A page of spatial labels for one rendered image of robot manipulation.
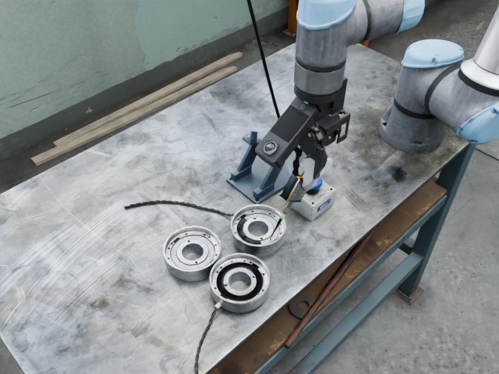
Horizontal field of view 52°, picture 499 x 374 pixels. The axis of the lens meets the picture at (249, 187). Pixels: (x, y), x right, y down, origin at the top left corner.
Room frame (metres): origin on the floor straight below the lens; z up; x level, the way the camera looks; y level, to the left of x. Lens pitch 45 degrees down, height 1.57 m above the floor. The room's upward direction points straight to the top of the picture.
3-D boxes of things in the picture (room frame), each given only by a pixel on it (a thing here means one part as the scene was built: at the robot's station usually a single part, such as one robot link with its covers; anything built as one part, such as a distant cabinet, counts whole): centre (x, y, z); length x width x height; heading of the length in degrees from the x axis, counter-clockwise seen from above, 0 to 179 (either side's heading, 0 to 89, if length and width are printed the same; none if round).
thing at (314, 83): (0.67, -0.10, 1.15); 0.08 x 0.08 x 0.05
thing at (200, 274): (0.58, 0.10, 0.82); 0.10 x 0.10 x 0.04
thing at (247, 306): (0.51, 0.02, 0.82); 0.10 x 0.10 x 0.04
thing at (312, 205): (0.73, -0.13, 0.82); 0.08 x 0.07 x 0.05; 134
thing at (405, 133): (0.96, -0.39, 0.85); 0.15 x 0.15 x 0.10
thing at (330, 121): (0.67, -0.11, 1.07); 0.09 x 0.08 x 0.12; 131
